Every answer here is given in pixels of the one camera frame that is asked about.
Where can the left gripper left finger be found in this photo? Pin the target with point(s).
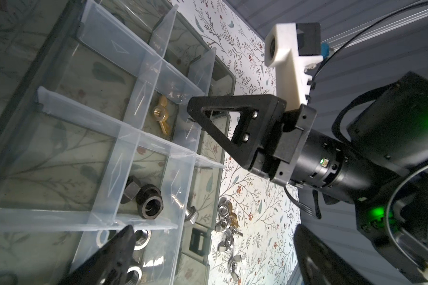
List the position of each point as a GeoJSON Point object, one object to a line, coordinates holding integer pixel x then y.
{"type": "Point", "coordinates": [109, 265]}

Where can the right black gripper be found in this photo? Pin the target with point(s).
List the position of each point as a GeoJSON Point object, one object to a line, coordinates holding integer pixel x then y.
{"type": "Point", "coordinates": [281, 145]}

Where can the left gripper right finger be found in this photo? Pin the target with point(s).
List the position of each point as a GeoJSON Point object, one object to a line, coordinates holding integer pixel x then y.
{"type": "Point", "coordinates": [320, 265]}

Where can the brass wing nut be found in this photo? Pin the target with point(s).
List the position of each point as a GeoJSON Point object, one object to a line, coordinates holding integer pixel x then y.
{"type": "Point", "coordinates": [161, 115]}

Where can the silver hex bolt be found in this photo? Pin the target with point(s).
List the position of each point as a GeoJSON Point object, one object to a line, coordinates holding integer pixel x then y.
{"type": "Point", "coordinates": [191, 214]}

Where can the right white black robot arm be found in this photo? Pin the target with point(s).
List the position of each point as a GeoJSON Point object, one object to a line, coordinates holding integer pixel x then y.
{"type": "Point", "coordinates": [376, 159]}

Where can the pile of screws and nuts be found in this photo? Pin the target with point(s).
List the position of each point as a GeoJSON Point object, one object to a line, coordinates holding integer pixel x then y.
{"type": "Point", "coordinates": [228, 225]}

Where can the silver hex nut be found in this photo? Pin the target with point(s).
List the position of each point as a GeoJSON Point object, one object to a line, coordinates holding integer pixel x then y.
{"type": "Point", "coordinates": [142, 239]}
{"type": "Point", "coordinates": [134, 275]}

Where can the floral table mat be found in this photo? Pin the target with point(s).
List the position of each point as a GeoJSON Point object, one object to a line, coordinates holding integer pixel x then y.
{"type": "Point", "coordinates": [266, 216]}

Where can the black hex nut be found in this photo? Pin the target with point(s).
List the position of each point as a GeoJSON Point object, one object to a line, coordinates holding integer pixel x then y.
{"type": "Point", "coordinates": [149, 202]}
{"type": "Point", "coordinates": [133, 186]}

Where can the clear divided organizer box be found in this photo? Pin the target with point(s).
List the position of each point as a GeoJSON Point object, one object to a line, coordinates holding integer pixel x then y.
{"type": "Point", "coordinates": [79, 81]}

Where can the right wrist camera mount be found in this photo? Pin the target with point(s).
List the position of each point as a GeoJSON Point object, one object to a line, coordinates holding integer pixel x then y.
{"type": "Point", "coordinates": [291, 66]}

